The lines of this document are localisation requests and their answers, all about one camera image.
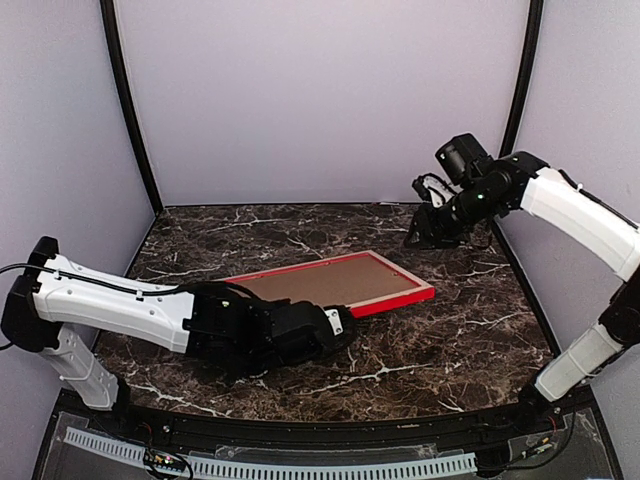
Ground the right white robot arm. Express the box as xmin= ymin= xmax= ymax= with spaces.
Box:
xmin=405 ymin=147 xmax=639 ymax=434

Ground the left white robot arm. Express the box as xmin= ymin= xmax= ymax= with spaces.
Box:
xmin=1 ymin=236 xmax=356 ymax=436

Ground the right black corner post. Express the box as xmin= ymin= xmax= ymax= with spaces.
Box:
xmin=499 ymin=0 xmax=544 ymax=157

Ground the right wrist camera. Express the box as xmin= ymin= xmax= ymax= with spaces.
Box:
xmin=412 ymin=133 xmax=494 ymax=208

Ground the red wooden picture frame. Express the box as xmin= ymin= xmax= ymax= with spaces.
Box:
xmin=223 ymin=249 xmax=436 ymax=320

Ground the left black corner post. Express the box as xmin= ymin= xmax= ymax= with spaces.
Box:
xmin=99 ymin=0 xmax=164 ymax=216

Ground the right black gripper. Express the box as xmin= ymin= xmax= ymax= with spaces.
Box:
xmin=404 ymin=182 xmax=504 ymax=249

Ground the white slotted cable duct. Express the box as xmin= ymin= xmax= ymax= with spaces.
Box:
xmin=63 ymin=427 xmax=477 ymax=479

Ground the black front rail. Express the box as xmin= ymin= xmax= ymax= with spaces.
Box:
xmin=59 ymin=392 xmax=564 ymax=451

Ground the brown cardboard backing board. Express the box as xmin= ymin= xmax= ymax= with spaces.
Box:
xmin=233 ymin=254 xmax=417 ymax=307

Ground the black corner post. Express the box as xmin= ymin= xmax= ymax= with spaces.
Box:
xmin=99 ymin=0 xmax=164 ymax=216
xmin=499 ymin=0 xmax=544 ymax=157

